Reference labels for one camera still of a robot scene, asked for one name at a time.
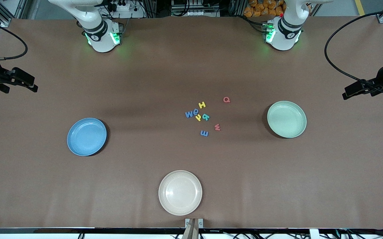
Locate white power strip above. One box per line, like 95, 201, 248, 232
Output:
105, 0, 145, 19

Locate beige plate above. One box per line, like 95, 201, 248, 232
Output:
158, 170, 203, 216

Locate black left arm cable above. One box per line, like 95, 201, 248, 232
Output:
324, 10, 383, 95

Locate orange bags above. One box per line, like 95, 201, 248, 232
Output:
243, 0, 286, 18

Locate green plate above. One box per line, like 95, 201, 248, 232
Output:
267, 101, 307, 138

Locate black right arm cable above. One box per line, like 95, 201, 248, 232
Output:
0, 16, 29, 62

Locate metal table edge bracket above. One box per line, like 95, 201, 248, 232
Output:
185, 218, 204, 228

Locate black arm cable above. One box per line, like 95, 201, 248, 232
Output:
0, 16, 29, 62
324, 10, 383, 95

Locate blue plate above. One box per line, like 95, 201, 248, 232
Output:
67, 118, 107, 157

